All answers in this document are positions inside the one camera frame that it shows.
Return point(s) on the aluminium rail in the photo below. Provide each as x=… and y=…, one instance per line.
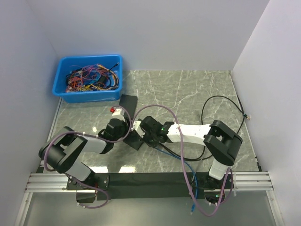
x=57, y=183

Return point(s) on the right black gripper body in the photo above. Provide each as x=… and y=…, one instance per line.
x=149, y=139

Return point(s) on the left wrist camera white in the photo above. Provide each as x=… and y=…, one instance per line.
x=117, y=113

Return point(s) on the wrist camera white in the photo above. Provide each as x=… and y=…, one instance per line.
x=117, y=113
x=137, y=128

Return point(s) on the blue plastic bin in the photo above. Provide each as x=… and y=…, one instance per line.
x=89, y=78

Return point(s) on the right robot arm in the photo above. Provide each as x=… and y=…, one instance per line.
x=221, y=141

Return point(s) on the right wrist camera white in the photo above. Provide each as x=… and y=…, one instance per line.
x=137, y=128

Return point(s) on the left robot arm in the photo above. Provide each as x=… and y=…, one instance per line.
x=61, y=152

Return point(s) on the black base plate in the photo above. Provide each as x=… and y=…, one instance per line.
x=155, y=185

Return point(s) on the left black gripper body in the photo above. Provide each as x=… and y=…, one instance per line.
x=125, y=128

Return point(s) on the black network switch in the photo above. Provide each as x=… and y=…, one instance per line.
x=133, y=140
x=129, y=102

